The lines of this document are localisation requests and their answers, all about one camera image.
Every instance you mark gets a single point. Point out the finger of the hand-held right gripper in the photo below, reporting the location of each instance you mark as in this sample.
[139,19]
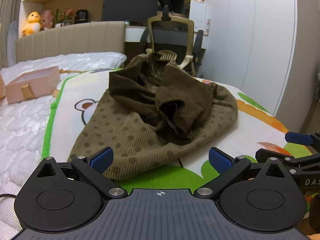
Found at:
[265,154]
[297,138]

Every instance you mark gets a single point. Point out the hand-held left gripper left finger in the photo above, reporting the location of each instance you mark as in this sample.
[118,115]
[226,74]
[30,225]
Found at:
[102,159]

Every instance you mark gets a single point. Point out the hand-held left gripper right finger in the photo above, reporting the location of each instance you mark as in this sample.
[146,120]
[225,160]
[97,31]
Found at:
[220,160]

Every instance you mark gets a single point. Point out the cartoon printed mat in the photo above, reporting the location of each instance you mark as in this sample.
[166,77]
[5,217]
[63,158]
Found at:
[75,88]

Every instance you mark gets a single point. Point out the pink gift box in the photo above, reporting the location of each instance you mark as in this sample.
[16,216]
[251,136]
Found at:
[37,87]

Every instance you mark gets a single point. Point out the white wardrobe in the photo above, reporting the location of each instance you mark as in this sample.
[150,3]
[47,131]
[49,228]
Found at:
[250,42]

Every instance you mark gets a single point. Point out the beige padded headboard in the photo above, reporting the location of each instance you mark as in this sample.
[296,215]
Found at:
[75,37]

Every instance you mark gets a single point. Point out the white desk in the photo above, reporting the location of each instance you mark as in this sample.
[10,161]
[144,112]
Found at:
[133,33]

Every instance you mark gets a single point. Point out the beige mesh office chair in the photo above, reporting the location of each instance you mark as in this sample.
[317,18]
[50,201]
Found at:
[172,37]

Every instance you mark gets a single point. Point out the black round appliance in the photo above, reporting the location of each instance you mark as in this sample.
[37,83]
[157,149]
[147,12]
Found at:
[82,17]

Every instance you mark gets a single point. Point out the white cabinet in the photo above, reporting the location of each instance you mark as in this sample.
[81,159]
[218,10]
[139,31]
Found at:
[198,17]

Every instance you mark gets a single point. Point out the potted plant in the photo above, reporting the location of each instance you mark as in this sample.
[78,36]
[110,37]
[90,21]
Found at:
[64,17]

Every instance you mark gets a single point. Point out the grey curtain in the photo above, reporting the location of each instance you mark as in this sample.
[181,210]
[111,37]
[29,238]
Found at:
[12,42]

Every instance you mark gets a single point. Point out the pink plush toy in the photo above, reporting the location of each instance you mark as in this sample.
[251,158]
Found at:
[47,20]

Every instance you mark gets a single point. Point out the yellow plush duck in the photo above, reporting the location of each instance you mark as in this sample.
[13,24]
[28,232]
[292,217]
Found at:
[32,23]

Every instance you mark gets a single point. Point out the black computer monitor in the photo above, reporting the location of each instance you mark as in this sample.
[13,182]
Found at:
[120,7]

